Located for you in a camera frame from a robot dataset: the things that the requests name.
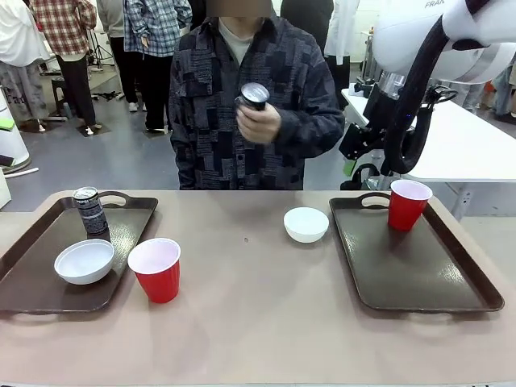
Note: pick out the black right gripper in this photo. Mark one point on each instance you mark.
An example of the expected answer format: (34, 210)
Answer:
(381, 111)

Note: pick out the red plastic cup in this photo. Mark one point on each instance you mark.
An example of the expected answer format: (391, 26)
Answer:
(407, 209)
(157, 278)

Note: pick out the black Pepsi can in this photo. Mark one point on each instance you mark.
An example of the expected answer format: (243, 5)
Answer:
(255, 94)
(92, 217)

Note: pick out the grey-white plastic bowl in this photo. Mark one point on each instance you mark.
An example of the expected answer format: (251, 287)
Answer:
(84, 262)

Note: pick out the person's left forearm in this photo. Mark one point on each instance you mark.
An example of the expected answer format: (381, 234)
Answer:
(310, 125)

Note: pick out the person's left hand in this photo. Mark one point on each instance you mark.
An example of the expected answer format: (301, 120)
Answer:
(260, 125)

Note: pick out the white plastic bowl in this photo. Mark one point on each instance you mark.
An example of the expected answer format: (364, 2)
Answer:
(305, 225)

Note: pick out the person in white coat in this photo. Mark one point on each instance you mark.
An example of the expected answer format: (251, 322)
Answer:
(342, 36)

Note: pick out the brown plastic serving tray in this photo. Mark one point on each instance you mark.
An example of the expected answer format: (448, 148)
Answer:
(411, 266)
(40, 266)

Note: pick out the person in black top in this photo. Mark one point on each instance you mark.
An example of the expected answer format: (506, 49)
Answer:
(308, 22)

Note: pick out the person in dark patchwork shirt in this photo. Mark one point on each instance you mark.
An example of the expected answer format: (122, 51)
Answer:
(213, 133)

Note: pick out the person in blue plaid shirt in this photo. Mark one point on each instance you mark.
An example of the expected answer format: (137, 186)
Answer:
(157, 32)

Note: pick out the person in grey top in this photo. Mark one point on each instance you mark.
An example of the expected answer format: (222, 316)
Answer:
(121, 52)

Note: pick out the black tripod stand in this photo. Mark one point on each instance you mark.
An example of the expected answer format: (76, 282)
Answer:
(101, 56)

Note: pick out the black stool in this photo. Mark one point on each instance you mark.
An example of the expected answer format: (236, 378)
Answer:
(60, 90)

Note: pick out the person in red plaid shirt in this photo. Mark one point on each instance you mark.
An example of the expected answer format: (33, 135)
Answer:
(66, 28)

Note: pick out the person in white shirt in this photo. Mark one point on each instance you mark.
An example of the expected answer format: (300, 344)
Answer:
(16, 36)

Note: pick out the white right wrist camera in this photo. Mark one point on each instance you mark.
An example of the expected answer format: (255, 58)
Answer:
(363, 89)

